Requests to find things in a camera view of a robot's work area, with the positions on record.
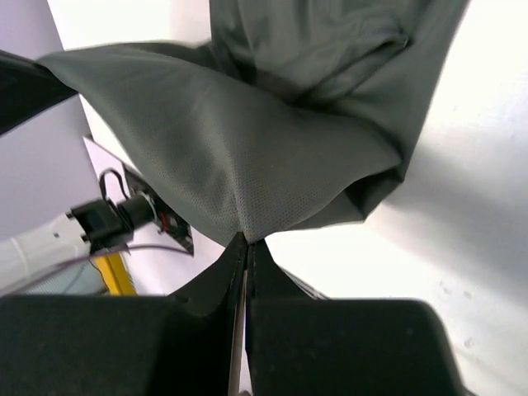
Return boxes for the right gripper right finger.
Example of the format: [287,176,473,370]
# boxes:
[246,242,466,396]

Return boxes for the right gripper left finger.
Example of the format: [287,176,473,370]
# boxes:
[1,234,247,395]

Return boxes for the dark grey t-shirt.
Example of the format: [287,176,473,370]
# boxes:
[40,1,467,245]

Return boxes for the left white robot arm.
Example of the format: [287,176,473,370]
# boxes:
[1,51,158,295]

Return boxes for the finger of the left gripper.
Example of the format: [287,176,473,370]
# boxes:
[0,50,78,134]

